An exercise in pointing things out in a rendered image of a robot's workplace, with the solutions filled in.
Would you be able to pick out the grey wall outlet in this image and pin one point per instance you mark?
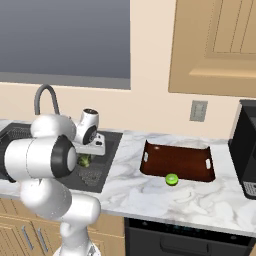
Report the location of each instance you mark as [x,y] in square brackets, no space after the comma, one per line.
[198,111]

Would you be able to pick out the green lime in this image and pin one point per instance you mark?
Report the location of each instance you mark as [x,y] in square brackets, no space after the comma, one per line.
[171,179]

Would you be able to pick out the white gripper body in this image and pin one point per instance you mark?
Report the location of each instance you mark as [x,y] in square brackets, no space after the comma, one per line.
[90,149]

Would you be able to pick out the green broccoli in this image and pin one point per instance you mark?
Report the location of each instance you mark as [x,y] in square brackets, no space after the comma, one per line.
[84,161]

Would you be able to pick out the grey curved faucet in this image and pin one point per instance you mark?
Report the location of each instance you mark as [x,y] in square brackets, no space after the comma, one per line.
[46,88]

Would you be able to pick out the tan base cupboard door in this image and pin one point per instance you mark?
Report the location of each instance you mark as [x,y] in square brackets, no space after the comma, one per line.
[106,238]
[11,236]

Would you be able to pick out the tan wall cupboard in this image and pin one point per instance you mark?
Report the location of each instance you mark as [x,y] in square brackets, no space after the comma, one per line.
[213,43]

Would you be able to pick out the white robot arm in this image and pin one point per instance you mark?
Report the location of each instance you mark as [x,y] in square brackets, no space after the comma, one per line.
[36,158]

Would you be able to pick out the grey window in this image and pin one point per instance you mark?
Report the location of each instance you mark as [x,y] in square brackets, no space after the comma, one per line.
[66,36]

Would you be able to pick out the black dishwasher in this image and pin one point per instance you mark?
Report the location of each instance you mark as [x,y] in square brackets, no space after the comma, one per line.
[186,238]

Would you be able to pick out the dark sink basin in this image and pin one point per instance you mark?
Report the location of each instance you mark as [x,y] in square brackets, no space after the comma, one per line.
[96,166]

